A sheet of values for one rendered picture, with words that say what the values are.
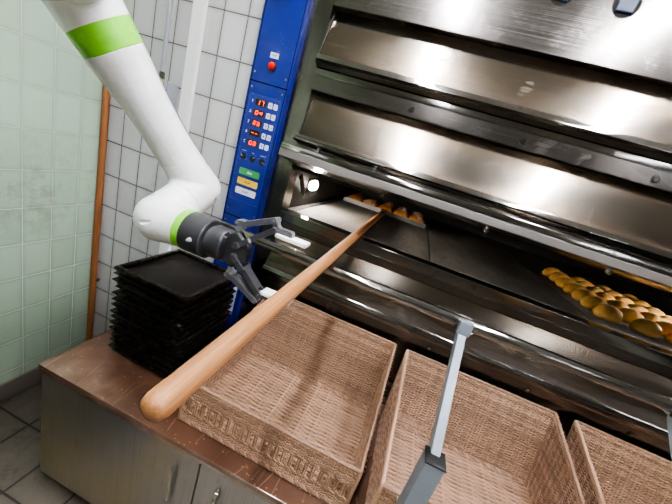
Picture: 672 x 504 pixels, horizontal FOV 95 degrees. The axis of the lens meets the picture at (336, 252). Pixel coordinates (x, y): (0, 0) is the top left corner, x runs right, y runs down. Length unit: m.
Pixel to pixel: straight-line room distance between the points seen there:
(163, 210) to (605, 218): 1.22
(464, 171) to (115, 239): 1.58
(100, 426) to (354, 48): 1.45
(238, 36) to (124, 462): 1.48
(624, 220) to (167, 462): 1.53
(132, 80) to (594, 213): 1.25
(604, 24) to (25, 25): 1.77
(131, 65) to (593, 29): 1.16
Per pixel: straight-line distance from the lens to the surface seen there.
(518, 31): 1.23
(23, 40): 1.61
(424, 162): 1.12
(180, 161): 0.82
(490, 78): 1.18
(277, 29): 1.31
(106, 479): 1.46
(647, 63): 1.30
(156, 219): 0.77
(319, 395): 1.30
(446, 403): 0.79
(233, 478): 1.07
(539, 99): 1.18
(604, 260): 1.11
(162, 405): 0.34
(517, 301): 1.24
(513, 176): 1.16
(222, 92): 1.40
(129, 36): 0.80
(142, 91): 0.79
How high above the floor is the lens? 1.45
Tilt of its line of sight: 17 degrees down
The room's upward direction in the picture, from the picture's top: 18 degrees clockwise
